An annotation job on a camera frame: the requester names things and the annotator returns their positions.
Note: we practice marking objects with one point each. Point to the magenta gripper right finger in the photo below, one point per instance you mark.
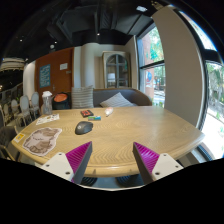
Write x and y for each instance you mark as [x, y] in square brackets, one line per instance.
[153, 166]

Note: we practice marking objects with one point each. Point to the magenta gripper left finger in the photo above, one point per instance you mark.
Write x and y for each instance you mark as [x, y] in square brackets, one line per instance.
[72, 165]

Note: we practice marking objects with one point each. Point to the dark grey computer mouse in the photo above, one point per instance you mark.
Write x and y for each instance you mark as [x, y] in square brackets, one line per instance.
[83, 127]

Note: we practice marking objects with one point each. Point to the cat shaped mouse pad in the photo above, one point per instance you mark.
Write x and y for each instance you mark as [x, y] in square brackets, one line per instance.
[42, 141]

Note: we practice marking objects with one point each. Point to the green teal small pack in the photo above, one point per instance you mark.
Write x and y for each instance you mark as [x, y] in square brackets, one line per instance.
[94, 118]

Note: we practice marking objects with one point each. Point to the black red small box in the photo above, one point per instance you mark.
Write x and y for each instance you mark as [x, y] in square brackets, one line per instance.
[86, 113]

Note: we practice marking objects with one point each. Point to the printed paper sheet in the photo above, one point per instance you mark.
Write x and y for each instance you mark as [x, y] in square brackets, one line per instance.
[47, 119]

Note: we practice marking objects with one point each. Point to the white pink plastic wrapper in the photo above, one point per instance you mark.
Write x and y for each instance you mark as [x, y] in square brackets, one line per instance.
[109, 111]

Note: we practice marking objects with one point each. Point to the black bag orange top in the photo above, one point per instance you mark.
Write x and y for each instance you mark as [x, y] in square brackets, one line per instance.
[60, 101]

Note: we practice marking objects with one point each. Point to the clear plastic water bottle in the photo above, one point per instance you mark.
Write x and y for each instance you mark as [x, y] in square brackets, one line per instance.
[47, 102]

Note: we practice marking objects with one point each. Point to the striped grey cushion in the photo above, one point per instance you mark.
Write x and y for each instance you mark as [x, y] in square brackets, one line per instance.
[82, 97]

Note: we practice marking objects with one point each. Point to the grey upholstered sofa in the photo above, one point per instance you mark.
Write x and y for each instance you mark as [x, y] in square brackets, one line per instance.
[136, 97]

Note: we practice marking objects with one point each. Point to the yellow sticker card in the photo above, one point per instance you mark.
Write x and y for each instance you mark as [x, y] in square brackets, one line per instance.
[19, 137]

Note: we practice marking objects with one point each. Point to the striped light cushion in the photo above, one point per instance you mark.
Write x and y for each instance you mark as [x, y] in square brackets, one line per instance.
[116, 101]

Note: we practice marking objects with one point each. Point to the white dining chair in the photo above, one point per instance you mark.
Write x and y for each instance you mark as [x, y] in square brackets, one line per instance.
[35, 109]
[25, 110]

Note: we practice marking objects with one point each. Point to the arched mirror cabinet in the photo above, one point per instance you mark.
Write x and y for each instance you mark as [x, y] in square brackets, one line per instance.
[116, 69]

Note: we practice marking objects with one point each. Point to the blue wall poster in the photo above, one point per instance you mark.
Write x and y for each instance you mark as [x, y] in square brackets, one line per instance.
[44, 76]

